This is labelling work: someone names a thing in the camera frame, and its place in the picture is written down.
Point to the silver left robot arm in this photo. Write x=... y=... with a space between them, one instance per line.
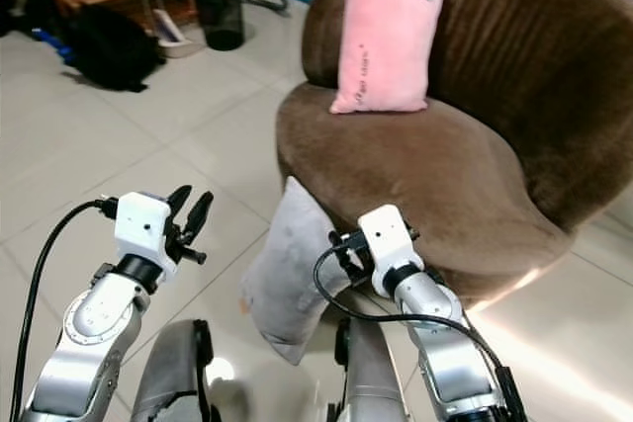
x=84 y=343

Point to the blue object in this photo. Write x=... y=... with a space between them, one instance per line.
x=51 y=41

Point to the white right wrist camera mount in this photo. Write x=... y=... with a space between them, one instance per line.
x=386 y=236

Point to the silver left robot leg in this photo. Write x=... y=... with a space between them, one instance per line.
x=173 y=373

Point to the white dustpan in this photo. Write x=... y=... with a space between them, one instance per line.
x=176 y=40

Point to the silver right robot leg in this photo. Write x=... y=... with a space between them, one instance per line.
x=366 y=378

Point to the grey pillow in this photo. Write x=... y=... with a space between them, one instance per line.
x=287 y=274

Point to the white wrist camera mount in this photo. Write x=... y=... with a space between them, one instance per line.
x=143 y=224
x=386 y=236

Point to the black bag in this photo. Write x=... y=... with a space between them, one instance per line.
x=114 y=48

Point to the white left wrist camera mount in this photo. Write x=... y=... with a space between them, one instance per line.
x=143 y=224

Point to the black cylindrical bin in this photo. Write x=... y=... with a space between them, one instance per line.
x=221 y=10

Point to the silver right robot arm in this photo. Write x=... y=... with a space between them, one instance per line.
x=450 y=343

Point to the pink plush pillow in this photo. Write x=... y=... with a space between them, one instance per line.
x=388 y=32

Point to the brown velvet sofa chair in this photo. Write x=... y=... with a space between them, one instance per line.
x=445 y=160

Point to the silver robot leg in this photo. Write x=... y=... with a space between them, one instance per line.
x=173 y=373
x=366 y=378

